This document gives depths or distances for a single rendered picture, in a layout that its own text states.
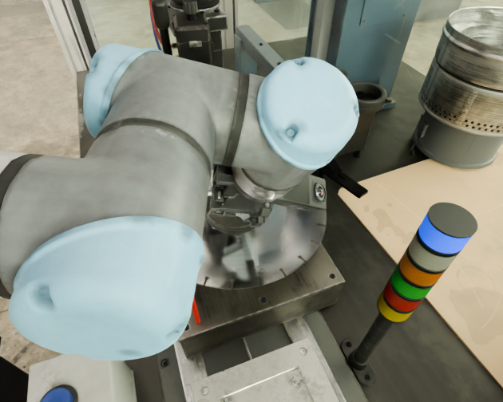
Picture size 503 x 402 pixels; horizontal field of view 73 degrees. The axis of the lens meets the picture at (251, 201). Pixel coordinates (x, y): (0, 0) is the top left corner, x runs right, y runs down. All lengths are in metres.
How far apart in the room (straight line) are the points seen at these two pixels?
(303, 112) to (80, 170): 0.14
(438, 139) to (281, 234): 0.67
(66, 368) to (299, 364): 0.33
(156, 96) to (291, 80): 0.09
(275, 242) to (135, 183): 0.43
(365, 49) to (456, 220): 0.88
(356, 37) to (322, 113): 0.93
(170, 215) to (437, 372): 0.67
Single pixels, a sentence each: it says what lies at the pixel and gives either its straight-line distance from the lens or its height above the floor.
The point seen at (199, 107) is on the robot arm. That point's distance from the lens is 0.23.
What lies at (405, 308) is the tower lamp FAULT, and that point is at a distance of 0.49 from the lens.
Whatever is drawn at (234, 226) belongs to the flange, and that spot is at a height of 0.96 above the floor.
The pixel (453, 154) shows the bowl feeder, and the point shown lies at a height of 0.80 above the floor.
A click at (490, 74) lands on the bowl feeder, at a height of 1.05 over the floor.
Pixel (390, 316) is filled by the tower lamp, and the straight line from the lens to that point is 0.51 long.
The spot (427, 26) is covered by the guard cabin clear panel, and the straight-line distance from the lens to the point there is 1.72.
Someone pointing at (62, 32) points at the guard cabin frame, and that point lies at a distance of 1.65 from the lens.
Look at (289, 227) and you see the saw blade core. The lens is 0.60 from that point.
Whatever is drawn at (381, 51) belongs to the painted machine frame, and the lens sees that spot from 1.25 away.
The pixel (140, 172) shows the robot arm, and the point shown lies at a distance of 0.17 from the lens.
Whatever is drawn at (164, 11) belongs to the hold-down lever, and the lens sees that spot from 0.50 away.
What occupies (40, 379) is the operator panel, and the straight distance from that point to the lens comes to 0.61.
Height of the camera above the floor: 1.41
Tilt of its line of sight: 47 degrees down
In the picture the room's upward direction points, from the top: straight up
